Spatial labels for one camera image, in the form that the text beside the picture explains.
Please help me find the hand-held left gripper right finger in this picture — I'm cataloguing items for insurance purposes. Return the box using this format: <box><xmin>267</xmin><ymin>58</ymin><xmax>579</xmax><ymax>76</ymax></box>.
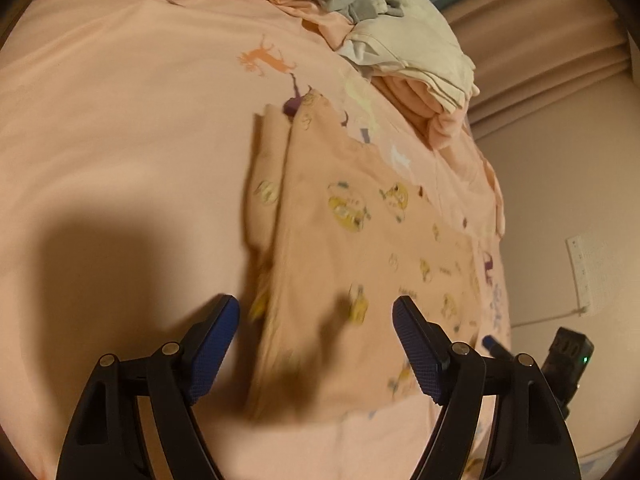
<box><xmin>391</xmin><ymin>295</ymin><xmax>584</xmax><ymax>480</ymax></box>

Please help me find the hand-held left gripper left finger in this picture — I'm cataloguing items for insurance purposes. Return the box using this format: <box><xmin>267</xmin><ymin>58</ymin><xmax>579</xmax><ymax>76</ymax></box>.
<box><xmin>54</xmin><ymin>294</ymin><xmax>241</xmax><ymax>480</ymax></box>

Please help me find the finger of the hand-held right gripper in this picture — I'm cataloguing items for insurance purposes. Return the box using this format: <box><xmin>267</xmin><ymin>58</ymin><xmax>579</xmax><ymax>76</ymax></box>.
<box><xmin>481</xmin><ymin>335</ymin><xmax>513</xmax><ymax>361</ymax></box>

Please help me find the orange cartoon print shirt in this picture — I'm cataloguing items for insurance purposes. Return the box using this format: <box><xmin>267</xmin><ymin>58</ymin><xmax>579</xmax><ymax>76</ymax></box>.
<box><xmin>244</xmin><ymin>87</ymin><xmax>483</xmax><ymax>421</ymax></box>

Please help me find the pink animal print blanket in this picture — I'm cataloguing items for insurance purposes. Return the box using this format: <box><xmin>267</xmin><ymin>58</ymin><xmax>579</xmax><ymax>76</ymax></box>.
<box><xmin>0</xmin><ymin>0</ymin><xmax>513</xmax><ymax>480</ymax></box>

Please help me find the folded pink garment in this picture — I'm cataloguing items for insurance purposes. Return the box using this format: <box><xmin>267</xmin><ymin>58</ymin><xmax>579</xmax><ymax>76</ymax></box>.
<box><xmin>372</xmin><ymin>75</ymin><xmax>476</xmax><ymax>151</ymax></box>

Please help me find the pink curtain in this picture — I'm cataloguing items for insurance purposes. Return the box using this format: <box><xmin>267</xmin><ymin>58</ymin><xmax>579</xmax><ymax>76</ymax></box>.
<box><xmin>442</xmin><ymin>0</ymin><xmax>636</xmax><ymax>131</ymax></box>

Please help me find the cream garment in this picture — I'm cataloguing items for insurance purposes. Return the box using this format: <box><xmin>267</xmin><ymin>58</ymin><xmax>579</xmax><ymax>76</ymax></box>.
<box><xmin>340</xmin><ymin>0</ymin><xmax>481</xmax><ymax>113</ymax></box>

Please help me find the white cable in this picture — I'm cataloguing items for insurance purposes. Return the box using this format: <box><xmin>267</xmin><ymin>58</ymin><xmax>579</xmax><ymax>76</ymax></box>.
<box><xmin>510</xmin><ymin>307</ymin><xmax>588</xmax><ymax>328</ymax></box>

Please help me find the white wall socket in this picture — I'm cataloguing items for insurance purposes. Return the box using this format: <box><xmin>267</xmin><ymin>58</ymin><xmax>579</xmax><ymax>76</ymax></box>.
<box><xmin>566</xmin><ymin>232</ymin><xmax>640</xmax><ymax>313</ymax></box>

